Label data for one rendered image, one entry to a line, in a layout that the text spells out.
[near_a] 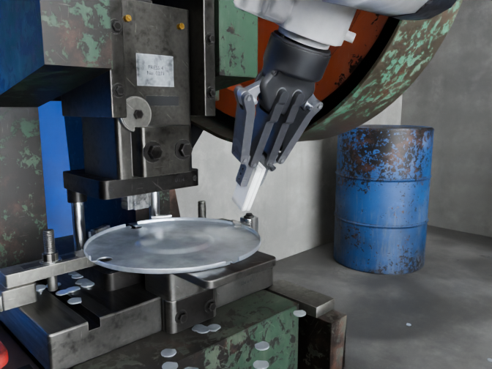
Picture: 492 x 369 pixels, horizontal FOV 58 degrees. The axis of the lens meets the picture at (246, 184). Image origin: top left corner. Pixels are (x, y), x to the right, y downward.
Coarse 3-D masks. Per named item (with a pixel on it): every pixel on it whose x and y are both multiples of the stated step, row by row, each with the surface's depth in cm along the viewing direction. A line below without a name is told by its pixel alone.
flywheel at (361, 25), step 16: (368, 16) 81; (384, 16) 79; (368, 32) 81; (384, 32) 80; (336, 48) 91; (352, 48) 84; (368, 48) 82; (336, 64) 87; (352, 64) 84; (368, 64) 85; (320, 80) 90; (336, 80) 87; (352, 80) 87; (224, 96) 111; (320, 96) 91; (336, 96) 91; (224, 112) 112; (320, 112) 99
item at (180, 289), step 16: (256, 256) 69; (272, 256) 69; (192, 272) 62; (208, 272) 62; (224, 272) 62; (240, 272) 63; (256, 272) 65; (160, 288) 71; (176, 288) 70; (192, 288) 73; (208, 288) 59; (176, 304) 71; (192, 304) 73; (208, 304) 75; (176, 320) 71; (192, 320) 73
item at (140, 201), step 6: (126, 198) 81; (132, 198) 81; (138, 198) 81; (144, 198) 82; (150, 198) 84; (126, 204) 81; (132, 204) 81; (138, 204) 81; (144, 204) 82; (150, 204) 84
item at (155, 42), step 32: (128, 0) 69; (128, 32) 70; (160, 32) 73; (128, 64) 70; (160, 64) 74; (128, 96) 71; (160, 96) 75; (96, 128) 75; (128, 128) 70; (160, 128) 72; (96, 160) 76; (128, 160) 72; (160, 160) 73
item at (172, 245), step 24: (96, 240) 76; (120, 240) 76; (144, 240) 74; (168, 240) 74; (192, 240) 74; (216, 240) 76; (240, 240) 76; (120, 264) 65; (144, 264) 65; (168, 264) 65; (192, 264) 65; (216, 264) 63
